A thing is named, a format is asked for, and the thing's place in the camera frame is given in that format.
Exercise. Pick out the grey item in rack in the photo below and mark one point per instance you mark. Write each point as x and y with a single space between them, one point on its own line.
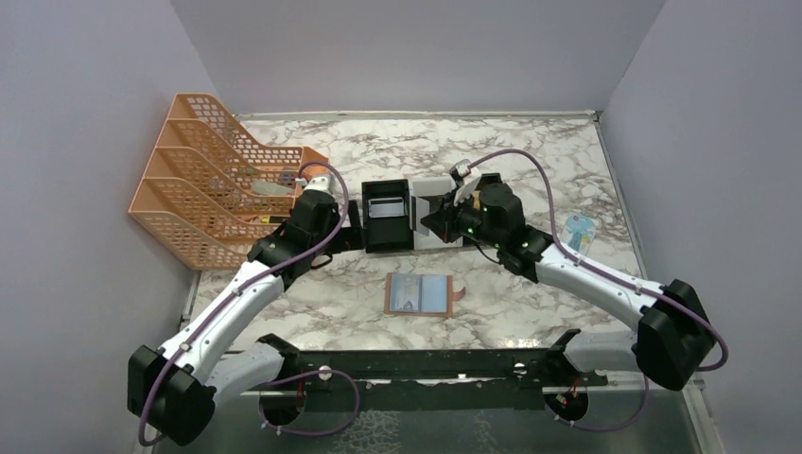
269 188

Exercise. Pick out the silver VIP card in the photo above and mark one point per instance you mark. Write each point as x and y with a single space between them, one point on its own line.
405 293

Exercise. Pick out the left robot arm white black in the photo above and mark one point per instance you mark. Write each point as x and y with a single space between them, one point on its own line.
175 389

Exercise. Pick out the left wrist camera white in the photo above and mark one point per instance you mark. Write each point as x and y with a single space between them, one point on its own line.
322 183

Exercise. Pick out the brown leather card holder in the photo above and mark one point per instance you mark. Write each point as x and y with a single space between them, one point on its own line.
426 295

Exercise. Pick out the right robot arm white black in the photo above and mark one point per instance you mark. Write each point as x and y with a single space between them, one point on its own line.
669 332

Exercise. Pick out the white middle sorting tray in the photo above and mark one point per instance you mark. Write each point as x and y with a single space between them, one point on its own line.
430 186

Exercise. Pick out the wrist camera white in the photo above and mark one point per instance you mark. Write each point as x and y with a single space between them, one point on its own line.
466 180
322 183

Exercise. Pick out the black sorting tray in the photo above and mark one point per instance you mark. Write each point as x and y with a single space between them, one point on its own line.
386 235
495 178

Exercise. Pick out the black right sorting tray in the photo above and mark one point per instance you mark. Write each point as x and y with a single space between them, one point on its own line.
495 178

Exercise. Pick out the blue packaged item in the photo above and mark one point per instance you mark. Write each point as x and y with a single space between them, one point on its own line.
578 232

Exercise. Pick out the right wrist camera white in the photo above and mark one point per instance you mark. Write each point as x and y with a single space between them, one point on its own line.
466 180

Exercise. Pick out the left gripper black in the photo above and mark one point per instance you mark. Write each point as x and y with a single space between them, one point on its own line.
351 221

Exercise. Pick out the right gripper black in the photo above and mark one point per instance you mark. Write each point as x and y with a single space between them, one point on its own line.
447 218

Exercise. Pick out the black left sorting tray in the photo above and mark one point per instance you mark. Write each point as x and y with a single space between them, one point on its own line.
386 235

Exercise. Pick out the silver magnetic stripe card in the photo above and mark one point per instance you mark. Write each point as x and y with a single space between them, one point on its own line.
424 206

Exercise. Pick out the silver card in tray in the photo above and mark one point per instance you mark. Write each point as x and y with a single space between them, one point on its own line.
387 208

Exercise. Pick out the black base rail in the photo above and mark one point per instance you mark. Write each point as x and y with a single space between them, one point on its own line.
426 370

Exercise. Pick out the orange plastic file rack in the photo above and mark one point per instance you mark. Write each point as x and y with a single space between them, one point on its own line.
197 184

